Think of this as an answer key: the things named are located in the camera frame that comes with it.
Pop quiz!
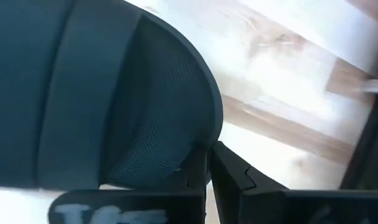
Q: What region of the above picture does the black rubber slide sandal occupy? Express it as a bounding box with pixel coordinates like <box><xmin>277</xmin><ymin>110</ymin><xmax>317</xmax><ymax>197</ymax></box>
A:
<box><xmin>0</xmin><ymin>0</ymin><xmax>224</xmax><ymax>191</ymax></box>

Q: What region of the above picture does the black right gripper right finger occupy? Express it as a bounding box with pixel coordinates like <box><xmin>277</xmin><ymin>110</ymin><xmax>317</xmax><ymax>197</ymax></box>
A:
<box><xmin>208</xmin><ymin>141</ymin><xmax>378</xmax><ymax>224</ymax></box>

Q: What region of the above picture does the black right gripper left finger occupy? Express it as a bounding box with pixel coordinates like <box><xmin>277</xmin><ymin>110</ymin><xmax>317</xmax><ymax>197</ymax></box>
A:
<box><xmin>47</xmin><ymin>145</ymin><xmax>209</xmax><ymax>224</ymax></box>

